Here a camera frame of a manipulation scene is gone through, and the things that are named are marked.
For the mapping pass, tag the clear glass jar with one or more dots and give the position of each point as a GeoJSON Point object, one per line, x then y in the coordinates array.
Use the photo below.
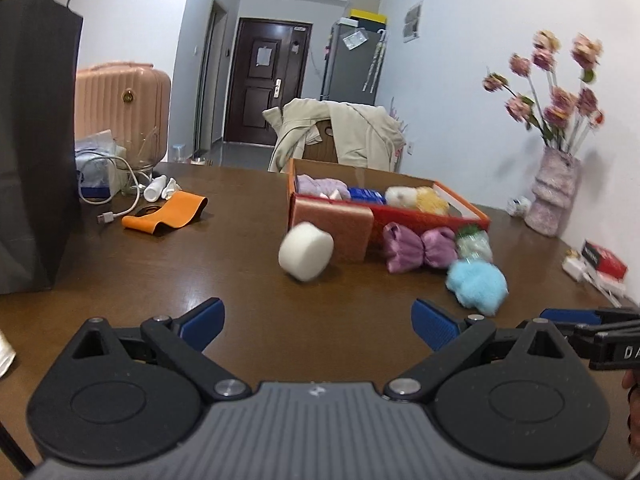
{"type": "Point", "coordinates": [145, 150]}

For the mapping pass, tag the green and white pompom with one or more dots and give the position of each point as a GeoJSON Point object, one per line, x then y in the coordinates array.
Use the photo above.
{"type": "Point", "coordinates": [472, 242]}

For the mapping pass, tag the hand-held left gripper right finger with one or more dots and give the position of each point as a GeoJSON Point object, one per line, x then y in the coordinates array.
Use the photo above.
{"type": "Point", "coordinates": [436, 327]}

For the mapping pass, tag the pink suitcase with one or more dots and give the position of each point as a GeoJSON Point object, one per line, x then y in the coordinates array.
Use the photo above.
{"type": "Point", "coordinates": [120, 110]}

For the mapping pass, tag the beige jacket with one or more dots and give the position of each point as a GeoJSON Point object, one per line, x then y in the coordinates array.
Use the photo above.
{"type": "Point", "coordinates": [350, 132]}

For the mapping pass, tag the purple bow pillow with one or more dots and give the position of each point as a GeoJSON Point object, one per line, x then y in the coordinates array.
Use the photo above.
{"type": "Point", "coordinates": [417, 247]}

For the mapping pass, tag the artificial pink flowers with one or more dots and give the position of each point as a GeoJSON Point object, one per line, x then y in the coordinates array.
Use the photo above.
{"type": "Point", "coordinates": [555, 95]}

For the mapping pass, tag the orange elastic band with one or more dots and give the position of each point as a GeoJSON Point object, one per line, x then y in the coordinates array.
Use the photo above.
{"type": "Point", "coordinates": [170, 212]}

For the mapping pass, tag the brown chair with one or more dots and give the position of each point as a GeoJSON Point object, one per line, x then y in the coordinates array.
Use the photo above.
{"type": "Point", "coordinates": [325, 140]}

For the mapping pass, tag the grey refrigerator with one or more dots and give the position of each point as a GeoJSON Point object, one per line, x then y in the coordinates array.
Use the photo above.
{"type": "Point", "coordinates": [350, 60]}

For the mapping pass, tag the lilac fluffy cloth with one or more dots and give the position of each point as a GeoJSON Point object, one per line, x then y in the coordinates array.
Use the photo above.
{"type": "Point", "coordinates": [320, 185]}

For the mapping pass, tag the white fluffy ball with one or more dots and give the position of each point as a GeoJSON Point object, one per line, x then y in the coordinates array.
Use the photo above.
{"type": "Point", "coordinates": [400, 196]}

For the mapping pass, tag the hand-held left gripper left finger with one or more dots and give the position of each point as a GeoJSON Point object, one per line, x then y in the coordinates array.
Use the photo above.
{"type": "Point", "coordinates": [204, 322]}

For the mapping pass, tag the white foam cylinder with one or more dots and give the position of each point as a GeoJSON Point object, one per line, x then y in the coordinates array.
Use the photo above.
{"type": "Point", "coordinates": [306, 251]}

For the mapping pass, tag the yellow fluffy ball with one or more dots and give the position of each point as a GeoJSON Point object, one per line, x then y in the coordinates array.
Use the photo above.
{"type": "Point", "coordinates": [432, 201]}

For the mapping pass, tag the wall electrical panel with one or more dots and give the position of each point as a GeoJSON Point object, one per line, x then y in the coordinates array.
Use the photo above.
{"type": "Point", "coordinates": [412, 22]}

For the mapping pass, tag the orange cardboard box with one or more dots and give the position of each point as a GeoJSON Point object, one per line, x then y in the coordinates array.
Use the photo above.
{"type": "Point", "coordinates": [425, 220]}

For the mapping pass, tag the white plastic bottle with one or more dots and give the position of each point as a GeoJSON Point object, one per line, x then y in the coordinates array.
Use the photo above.
{"type": "Point", "coordinates": [156, 187]}

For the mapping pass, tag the yellow box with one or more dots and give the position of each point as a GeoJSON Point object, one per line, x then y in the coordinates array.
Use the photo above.
{"type": "Point", "coordinates": [369, 16]}

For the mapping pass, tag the black paper bag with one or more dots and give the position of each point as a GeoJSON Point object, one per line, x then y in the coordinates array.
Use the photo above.
{"type": "Point", "coordinates": [35, 160]}

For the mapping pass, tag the person's right hand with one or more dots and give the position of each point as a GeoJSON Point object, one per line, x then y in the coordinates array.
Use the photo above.
{"type": "Point", "coordinates": [632, 381]}

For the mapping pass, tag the white cloth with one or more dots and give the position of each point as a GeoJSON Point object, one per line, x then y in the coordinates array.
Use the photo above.
{"type": "Point", "coordinates": [5, 355]}

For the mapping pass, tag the blue packet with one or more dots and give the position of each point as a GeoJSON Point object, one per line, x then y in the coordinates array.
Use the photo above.
{"type": "Point", "coordinates": [366, 195]}

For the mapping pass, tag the dark brown door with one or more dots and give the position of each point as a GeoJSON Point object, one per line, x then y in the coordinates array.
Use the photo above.
{"type": "Point", "coordinates": [265, 80]}

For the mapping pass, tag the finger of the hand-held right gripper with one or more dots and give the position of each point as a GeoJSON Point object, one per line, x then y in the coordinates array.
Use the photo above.
{"type": "Point", "coordinates": [570, 316]}

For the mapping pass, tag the light blue fluffy toy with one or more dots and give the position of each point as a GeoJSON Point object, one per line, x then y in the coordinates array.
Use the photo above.
{"type": "Point", "coordinates": [475, 282]}

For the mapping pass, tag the pink textured vase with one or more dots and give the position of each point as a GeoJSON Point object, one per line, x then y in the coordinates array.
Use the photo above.
{"type": "Point", "coordinates": [552, 192]}

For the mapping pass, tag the red and white boxes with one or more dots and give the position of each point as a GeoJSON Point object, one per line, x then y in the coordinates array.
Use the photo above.
{"type": "Point", "coordinates": [585, 272]}

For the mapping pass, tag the copper coloured box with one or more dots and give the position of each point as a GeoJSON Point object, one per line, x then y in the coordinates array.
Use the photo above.
{"type": "Point", "coordinates": [332, 232]}

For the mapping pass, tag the blue and white plastic pack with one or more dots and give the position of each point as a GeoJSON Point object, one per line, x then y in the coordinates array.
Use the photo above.
{"type": "Point", "coordinates": [95, 165]}

